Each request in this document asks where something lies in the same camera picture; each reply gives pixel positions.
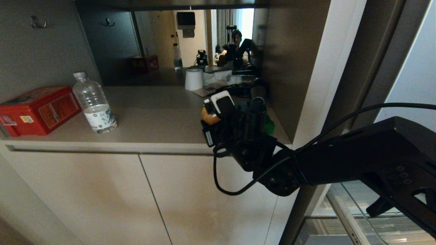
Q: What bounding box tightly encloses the beige cabinet door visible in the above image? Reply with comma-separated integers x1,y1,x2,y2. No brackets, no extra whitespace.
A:
139,154,284,245
0,152,172,245

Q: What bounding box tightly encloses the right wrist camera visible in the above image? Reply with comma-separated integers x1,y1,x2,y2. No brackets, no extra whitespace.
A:
204,90,239,118

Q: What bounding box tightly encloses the green food item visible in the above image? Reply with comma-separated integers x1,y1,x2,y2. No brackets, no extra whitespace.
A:
264,115,276,137

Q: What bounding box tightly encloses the dark grey fridge door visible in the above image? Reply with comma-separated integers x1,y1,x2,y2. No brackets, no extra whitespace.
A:
279,0,408,245

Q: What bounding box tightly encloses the yellow-orange food item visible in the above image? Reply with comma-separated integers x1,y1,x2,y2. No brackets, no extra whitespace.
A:
201,106,222,126

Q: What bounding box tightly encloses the clear plastic bag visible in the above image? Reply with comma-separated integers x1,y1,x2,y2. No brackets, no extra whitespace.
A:
203,72,246,98

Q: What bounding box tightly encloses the clear fridge drawer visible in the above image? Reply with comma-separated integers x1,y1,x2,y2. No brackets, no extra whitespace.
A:
296,181,436,245

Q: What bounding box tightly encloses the black cable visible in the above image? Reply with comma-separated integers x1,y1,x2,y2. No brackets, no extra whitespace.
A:
294,102,436,154
213,144,294,196

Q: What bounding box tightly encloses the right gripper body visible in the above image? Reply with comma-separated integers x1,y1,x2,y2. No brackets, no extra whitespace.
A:
201,107,247,153

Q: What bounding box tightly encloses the white paper cup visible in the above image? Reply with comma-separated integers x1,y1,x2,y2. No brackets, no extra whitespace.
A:
185,69,204,91

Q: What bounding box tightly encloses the clear plastic water bottle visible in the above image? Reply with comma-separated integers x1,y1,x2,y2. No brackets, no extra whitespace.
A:
72,71,118,134

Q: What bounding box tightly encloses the red rectangular box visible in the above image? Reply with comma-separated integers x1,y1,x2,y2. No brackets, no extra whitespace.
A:
0,86,82,137

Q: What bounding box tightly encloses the beige cabinet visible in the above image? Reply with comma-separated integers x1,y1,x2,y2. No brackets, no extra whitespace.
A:
0,0,368,245

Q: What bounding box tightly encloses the metal wall hook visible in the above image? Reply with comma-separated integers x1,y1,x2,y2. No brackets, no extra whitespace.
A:
30,15,47,30

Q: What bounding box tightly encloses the wall mirror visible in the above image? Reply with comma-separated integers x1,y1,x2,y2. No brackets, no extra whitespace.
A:
75,8,270,87

